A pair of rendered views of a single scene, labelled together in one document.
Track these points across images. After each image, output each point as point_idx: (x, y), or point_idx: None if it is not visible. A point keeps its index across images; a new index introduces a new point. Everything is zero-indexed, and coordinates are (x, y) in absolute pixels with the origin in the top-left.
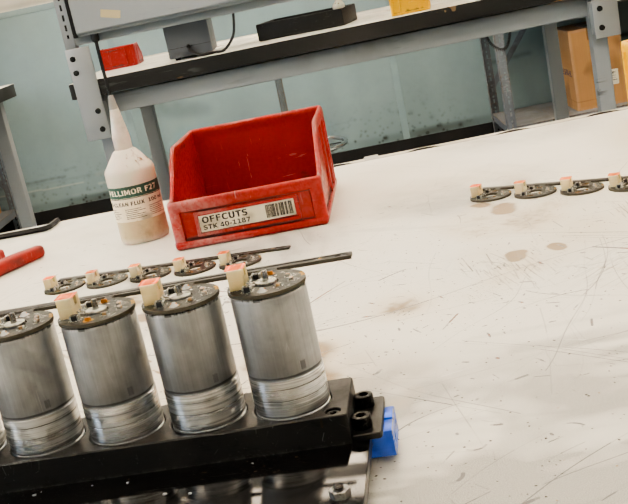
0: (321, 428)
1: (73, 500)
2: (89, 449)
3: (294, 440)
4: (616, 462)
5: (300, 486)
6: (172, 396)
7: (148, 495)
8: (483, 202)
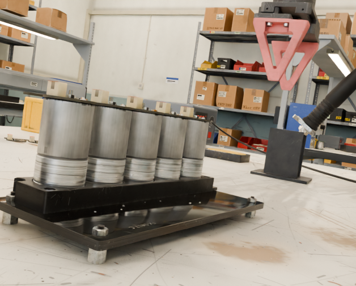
0: (208, 183)
1: (153, 206)
2: (140, 183)
3: (200, 187)
4: (267, 201)
5: (232, 200)
6: (169, 160)
7: (183, 204)
8: (17, 142)
